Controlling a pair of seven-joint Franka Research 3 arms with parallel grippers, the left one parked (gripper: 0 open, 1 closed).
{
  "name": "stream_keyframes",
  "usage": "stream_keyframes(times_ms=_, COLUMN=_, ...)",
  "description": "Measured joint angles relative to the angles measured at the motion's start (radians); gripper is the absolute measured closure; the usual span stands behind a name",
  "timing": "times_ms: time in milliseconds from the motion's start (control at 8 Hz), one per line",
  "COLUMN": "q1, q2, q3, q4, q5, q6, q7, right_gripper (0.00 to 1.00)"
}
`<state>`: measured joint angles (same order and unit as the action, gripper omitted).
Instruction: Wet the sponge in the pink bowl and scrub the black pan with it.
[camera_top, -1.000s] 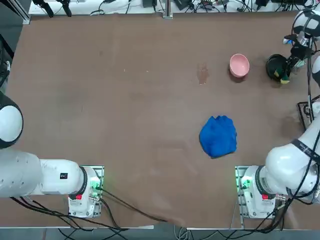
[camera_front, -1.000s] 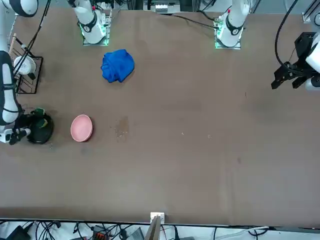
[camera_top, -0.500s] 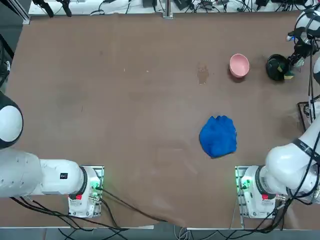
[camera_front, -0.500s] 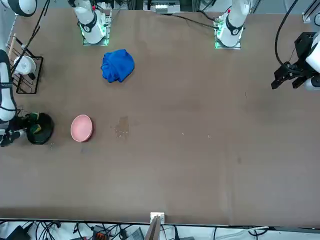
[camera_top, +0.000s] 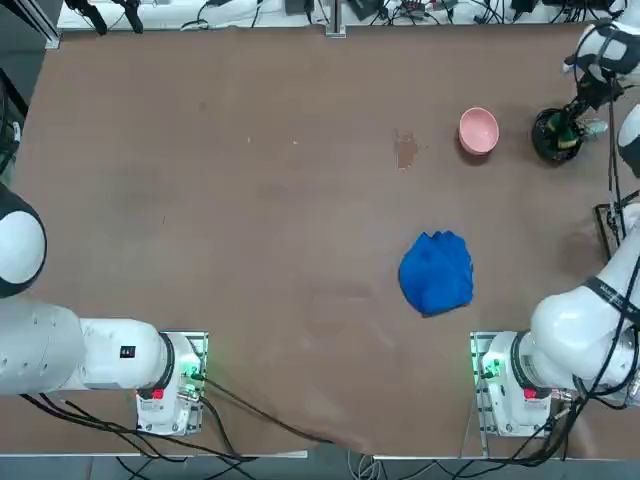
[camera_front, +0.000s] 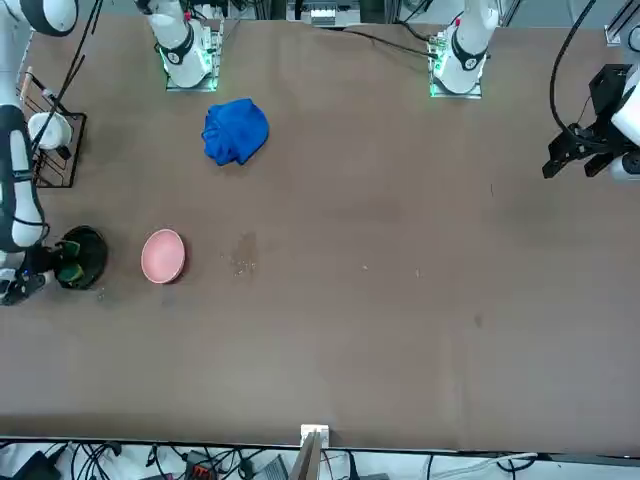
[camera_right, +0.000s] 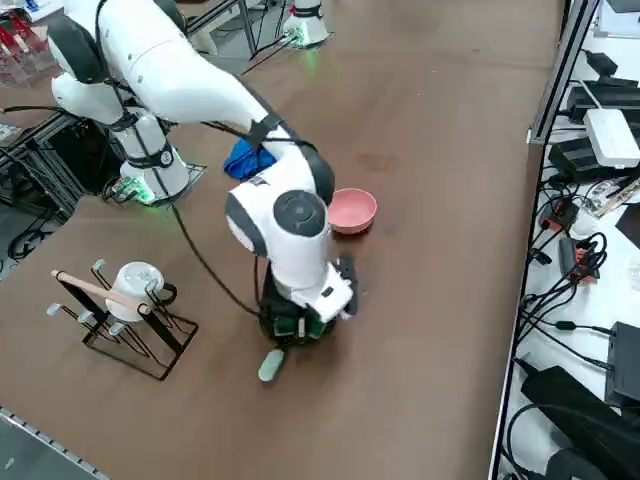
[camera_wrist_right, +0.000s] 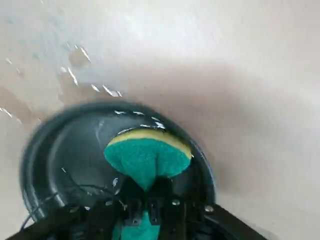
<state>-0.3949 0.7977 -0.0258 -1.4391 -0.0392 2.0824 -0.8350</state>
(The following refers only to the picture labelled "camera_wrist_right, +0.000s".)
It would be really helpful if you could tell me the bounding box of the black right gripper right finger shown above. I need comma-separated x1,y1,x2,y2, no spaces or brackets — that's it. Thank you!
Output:
148,176,268,240

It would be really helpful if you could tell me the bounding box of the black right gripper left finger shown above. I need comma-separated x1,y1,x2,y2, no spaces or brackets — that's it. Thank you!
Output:
4,176,150,240

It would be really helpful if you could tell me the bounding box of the green and yellow sponge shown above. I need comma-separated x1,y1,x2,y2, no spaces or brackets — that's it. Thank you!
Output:
103,127,195,240

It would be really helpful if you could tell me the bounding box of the thin black cable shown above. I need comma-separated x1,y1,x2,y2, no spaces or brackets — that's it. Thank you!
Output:
20,183,117,232

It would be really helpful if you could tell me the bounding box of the black pan with pale handle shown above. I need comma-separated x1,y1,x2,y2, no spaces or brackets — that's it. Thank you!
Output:
19,100,218,226

